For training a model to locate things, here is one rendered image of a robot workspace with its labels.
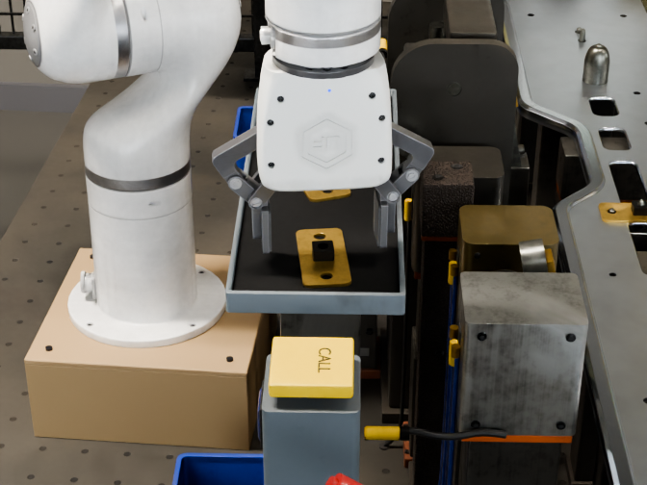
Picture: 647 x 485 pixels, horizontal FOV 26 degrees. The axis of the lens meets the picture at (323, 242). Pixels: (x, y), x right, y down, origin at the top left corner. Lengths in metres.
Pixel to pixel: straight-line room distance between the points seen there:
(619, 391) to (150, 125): 0.59
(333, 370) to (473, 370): 0.20
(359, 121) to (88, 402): 0.71
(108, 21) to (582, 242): 0.54
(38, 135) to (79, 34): 2.48
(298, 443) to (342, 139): 0.23
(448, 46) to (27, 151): 2.52
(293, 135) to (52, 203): 1.16
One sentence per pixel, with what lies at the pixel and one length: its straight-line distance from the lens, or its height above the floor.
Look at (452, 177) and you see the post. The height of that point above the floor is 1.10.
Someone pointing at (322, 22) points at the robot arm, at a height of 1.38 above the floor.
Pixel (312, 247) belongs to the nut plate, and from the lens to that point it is 1.12.
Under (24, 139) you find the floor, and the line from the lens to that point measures 3.93.
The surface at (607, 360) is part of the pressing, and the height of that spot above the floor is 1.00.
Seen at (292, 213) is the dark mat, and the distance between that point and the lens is 1.19.
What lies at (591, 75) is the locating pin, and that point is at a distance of 1.82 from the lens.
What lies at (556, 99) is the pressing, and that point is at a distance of 1.77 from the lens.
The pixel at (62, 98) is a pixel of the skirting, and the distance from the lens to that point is 4.03.
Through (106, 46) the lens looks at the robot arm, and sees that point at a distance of 1.48.
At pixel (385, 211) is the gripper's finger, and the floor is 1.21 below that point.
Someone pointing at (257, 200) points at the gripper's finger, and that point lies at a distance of 1.08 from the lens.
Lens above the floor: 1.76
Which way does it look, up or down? 31 degrees down
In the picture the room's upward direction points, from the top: straight up
